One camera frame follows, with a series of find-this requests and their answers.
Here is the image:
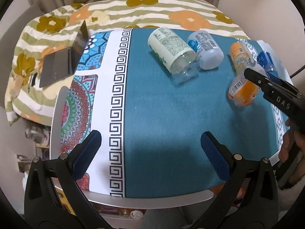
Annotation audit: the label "floral striped bed duvet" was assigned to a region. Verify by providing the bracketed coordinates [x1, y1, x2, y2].
[4, 0, 247, 126]

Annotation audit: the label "translucent white blue label cup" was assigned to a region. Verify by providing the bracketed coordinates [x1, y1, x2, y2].
[187, 31, 224, 70]

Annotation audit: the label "grey upholstered headboard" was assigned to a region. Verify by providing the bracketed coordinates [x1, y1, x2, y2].
[0, 4, 43, 107]

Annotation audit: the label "blue patterned tablecloth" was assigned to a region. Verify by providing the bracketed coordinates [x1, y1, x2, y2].
[60, 28, 286, 198]

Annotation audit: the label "orange peach label cup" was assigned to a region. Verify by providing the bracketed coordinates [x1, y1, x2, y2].
[228, 70, 260, 107]

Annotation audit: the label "clear cup cream label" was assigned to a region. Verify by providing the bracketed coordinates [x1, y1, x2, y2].
[147, 27, 200, 85]

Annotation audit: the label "open dark laptop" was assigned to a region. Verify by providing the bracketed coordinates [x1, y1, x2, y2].
[39, 21, 89, 88]

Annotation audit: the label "person's hand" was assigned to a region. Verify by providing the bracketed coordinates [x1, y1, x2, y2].
[279, 119, 298, 163]

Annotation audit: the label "orange green label cup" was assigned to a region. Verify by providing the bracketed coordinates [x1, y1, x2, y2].
[230, 41, 256, 75]

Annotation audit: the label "black smartphone on bed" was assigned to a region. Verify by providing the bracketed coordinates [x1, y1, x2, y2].
[30, 72, 38, 87]

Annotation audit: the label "blue plastic cup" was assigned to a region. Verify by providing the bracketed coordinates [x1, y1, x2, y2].
[257, 51, 279, 77]

